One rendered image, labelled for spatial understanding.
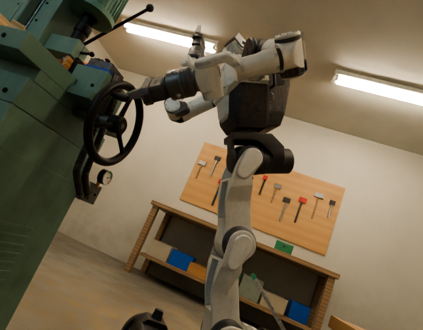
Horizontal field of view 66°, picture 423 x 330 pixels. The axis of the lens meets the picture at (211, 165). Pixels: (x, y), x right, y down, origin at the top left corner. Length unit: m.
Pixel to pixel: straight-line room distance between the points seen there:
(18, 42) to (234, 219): 0.92
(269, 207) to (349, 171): 1.16
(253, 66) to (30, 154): 0.74
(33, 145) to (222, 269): 0.78
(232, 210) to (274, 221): 3.00
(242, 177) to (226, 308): 0.50
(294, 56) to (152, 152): 3.99
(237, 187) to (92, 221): 3.79
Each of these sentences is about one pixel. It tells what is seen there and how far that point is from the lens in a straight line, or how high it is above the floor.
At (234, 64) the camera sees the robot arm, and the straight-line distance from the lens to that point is 0.97.
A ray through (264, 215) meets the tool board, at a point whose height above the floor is 1.25.
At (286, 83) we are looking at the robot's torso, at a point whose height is 1.32.
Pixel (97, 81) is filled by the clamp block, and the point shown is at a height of 0.91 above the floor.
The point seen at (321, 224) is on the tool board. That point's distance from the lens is 4.35.
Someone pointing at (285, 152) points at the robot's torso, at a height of 1.06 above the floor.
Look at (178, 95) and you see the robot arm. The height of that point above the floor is 0.92.
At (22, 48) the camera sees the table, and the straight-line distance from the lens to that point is 1.07.
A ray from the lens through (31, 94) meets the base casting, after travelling 1.10.
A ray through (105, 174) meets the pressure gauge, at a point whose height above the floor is 0.67.
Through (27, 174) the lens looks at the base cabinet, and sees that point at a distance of 1.17.
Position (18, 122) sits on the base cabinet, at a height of 0.67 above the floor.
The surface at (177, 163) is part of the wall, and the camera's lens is 4.67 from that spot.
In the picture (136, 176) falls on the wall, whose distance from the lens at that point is 4.80.
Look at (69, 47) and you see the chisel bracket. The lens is 1.37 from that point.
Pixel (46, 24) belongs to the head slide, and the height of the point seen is 1.08.
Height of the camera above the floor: 0.55
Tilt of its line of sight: 14 degrees up
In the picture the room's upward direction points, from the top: 23 degrees clockwise
